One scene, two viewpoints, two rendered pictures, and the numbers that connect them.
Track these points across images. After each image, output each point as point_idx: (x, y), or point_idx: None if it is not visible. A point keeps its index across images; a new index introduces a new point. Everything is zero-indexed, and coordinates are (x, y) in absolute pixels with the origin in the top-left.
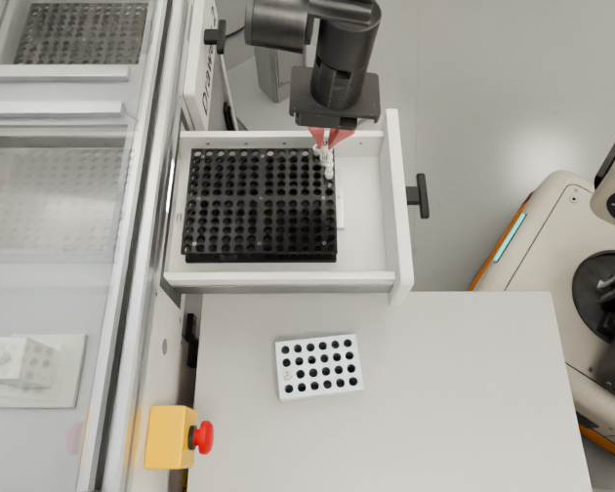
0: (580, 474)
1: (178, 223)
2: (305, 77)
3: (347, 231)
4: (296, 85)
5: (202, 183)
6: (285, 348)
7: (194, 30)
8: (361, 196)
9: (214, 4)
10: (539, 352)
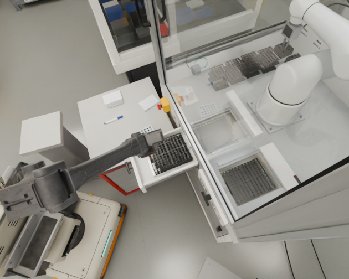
0: (87, 138)
1: (189, 146)
2: (153, 147)
3: (147, 160)
4: (154, 144)
5: (184, 150)
6: None
7: (211, 192)
8: (145, 171)
9: (221, 223)
10: None
